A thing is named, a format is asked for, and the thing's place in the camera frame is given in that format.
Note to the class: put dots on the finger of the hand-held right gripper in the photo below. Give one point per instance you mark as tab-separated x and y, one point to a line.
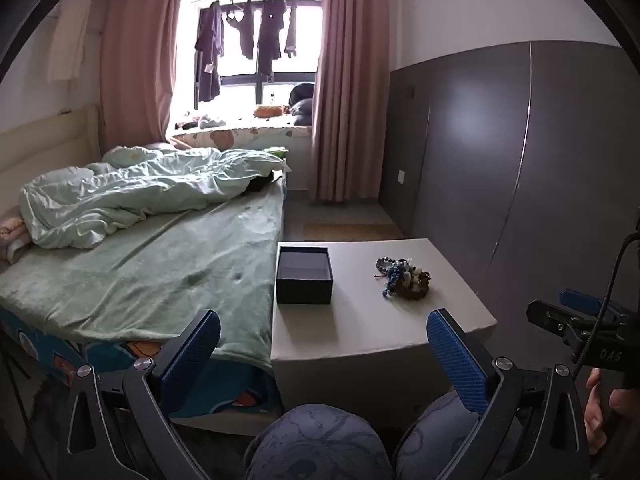
580	299
545	314

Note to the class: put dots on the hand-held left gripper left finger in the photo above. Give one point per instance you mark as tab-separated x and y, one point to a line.
192	350

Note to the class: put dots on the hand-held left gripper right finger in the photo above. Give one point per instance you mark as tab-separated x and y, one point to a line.
457	355

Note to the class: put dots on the black jewelry box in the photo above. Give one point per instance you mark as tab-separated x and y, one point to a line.
300	292

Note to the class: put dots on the person's right hand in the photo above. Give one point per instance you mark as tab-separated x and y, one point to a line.
596	422

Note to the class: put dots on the cartoon print bed side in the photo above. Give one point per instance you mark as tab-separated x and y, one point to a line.
235	385

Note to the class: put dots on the green bed sheet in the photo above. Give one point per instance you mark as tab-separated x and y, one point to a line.
150	285

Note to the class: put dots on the person's right leg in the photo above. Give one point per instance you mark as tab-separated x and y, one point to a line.
440	440

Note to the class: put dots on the person's leg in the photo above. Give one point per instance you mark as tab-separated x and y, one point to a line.
320	445
440	440

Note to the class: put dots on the white low table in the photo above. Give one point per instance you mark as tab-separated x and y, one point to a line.
350	340

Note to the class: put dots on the person's left leg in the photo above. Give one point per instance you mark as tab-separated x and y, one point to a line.
320	445

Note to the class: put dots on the grey wardrobe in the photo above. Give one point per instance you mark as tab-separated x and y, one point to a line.
500	160

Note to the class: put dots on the cardboard sheet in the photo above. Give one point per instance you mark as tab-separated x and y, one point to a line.
350	231

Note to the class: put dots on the light green quilt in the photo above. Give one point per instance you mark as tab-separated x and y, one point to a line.
125	195

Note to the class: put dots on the pink pillow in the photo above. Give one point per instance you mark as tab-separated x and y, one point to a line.
160	147

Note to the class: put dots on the green toy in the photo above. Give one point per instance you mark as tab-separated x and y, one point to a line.
276	151

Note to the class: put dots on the pink blanket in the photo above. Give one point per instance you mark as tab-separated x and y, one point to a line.
10	232

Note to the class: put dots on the printed window seat cushion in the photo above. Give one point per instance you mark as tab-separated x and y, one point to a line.
240	137

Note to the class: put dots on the clothes on window seat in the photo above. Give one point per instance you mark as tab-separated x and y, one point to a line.
205	121

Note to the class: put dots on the beige headboard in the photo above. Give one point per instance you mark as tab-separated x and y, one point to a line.
50	145

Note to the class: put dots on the orange plush toy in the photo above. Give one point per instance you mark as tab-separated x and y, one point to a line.
267	111

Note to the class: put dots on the grey pillow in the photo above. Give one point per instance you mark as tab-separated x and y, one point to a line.
302	111

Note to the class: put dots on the black cushion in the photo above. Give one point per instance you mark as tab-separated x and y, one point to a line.
301	92

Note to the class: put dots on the pink curtain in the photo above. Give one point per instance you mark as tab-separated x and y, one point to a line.
135	60
350	85

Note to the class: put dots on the dark hanging garment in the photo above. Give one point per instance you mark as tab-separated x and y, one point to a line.
270	35
246	30
207	45
291	25

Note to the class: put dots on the white wall outlet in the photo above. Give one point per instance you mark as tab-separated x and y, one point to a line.
401	178

